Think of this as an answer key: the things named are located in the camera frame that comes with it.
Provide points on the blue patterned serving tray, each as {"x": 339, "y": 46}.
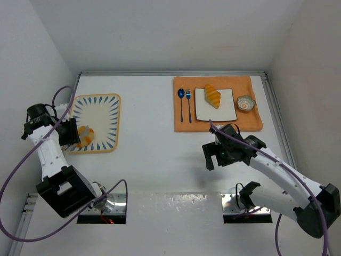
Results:
{"x": 97, "y": 117}

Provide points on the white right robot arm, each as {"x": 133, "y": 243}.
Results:
{"x": 313, "y": 206}

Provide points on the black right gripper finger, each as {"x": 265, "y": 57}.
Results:
{"x": 209, "y": 163}
{"x": 222, "y": 159}

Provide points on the long striped croissant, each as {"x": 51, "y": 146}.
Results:
{"x": 212, "y": 96}

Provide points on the metal base plate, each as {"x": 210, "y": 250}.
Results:
{"x": 114, "y": 212}
{"x": 232, "y": 214}

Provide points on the small flower-shaped sauce dish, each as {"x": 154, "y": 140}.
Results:
{"x": 246, "y": 103}

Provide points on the orange cloth placemat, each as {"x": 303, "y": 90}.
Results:
{"x": 247, "y": 121}

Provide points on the curled striped croissant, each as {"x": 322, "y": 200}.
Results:
{"x": 86, "y": 137}

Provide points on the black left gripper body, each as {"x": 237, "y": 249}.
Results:
{"x": 70, "y": 132}

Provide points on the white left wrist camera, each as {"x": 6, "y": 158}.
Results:
{"x": 60, "y": 109}

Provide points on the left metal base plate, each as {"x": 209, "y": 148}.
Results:
{"x": 114, "y": 212}

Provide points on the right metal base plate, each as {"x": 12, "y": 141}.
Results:
{"x": 232, "y": 214}

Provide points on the metal serving tongs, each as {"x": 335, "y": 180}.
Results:
{"x": 84, "y": 131}

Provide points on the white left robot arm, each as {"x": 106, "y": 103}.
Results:
{"x": 63, "y": 187}

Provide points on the blue metal spoon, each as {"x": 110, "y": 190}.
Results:
{"x": 181, "y": 94}

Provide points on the white square plate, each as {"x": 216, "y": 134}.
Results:
{"x": 205, "y": 111}

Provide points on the blue metal fork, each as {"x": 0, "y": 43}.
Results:
{"x": 188, "y": 96}

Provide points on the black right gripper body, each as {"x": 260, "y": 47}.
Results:
{"x": 212, "y": 153}

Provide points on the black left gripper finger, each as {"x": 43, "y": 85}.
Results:
{"x": 70, "y": 144}
{"x": 74, "y": 131}

